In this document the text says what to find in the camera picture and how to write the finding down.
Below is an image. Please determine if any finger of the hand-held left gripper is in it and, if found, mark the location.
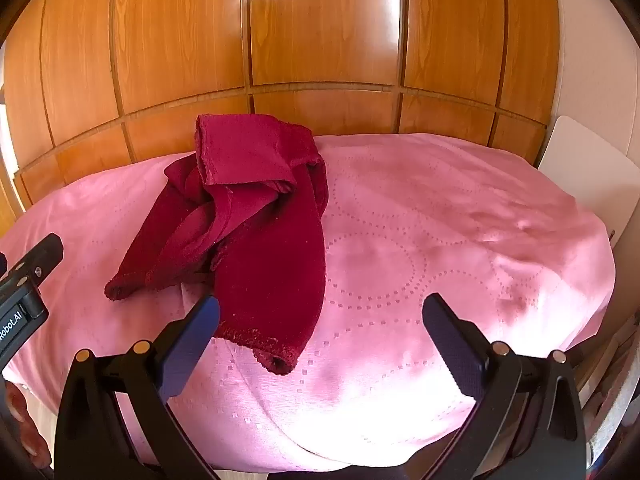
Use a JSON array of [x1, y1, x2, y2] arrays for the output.
[[0, 233, 65, 292]]

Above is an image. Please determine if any pink bed blanket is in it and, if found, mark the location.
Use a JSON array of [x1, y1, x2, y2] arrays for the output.
[[0, 132, 616, 473]]

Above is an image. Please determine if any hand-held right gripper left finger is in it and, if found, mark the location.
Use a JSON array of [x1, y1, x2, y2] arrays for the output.
[[54, 295, 222, 480]]

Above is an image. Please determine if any wooden wardrobe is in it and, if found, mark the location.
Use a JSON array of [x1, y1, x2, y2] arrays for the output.
[[0, 0, 562, 223]]

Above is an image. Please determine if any person's left hand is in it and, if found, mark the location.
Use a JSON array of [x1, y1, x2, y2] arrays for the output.
[[0, 377, 52, 472]]

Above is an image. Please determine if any dark red cloth garment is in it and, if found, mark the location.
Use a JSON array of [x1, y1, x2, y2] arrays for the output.
[[104, 113, 330, 376]]

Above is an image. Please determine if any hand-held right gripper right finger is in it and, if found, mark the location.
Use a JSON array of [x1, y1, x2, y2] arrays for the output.
[[421, 292, 587, 480]]

